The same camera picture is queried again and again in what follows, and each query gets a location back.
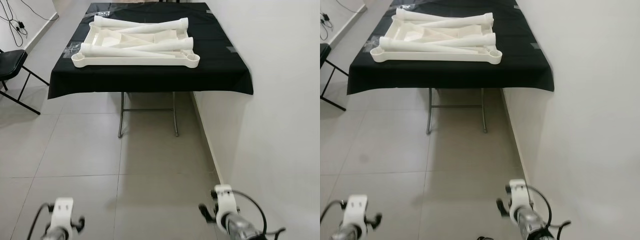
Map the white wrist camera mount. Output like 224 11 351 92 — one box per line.
345 194 370 229
213 184 239 224
49 197 77 232
507 179 532 217

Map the black charger with cable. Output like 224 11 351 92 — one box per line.
320 11 335 42
0 0 30 49

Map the white plastic children table top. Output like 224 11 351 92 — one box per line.
71 19 201 69
370 12 503 65

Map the grey metal folding table frame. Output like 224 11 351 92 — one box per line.
426 88 488 135
118 91 180 138

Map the black folding chair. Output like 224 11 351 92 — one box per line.
0 48 51 116
320 43 351 112

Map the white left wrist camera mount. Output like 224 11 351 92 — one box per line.
49 197 77 232
345 194 370 229

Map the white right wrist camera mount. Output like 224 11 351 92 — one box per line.
507 179 532 217
213 184 239 224

